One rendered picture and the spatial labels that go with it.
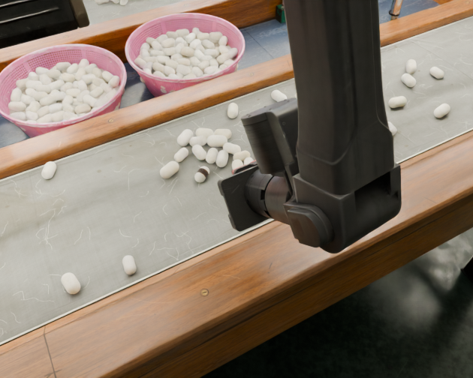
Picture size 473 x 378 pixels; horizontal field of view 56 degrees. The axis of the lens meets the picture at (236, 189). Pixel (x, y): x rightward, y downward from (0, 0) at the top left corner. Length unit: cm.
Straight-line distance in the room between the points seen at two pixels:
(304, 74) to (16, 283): 54
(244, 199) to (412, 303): 112
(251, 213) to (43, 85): 65
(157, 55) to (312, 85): 77
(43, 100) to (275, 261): 59
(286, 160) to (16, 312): 46
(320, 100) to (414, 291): 130
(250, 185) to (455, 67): 72
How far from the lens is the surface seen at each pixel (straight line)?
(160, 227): 72
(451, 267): 169
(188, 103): 88
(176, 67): 103
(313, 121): 34
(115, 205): 76
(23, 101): 102
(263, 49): 120
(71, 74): 105
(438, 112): 96
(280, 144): 40
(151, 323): 61
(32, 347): 65
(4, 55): 113
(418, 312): 156
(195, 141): 82
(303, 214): 36
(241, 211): 51
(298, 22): 32
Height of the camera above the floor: 132
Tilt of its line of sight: 50 degrees down
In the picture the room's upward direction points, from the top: straight up
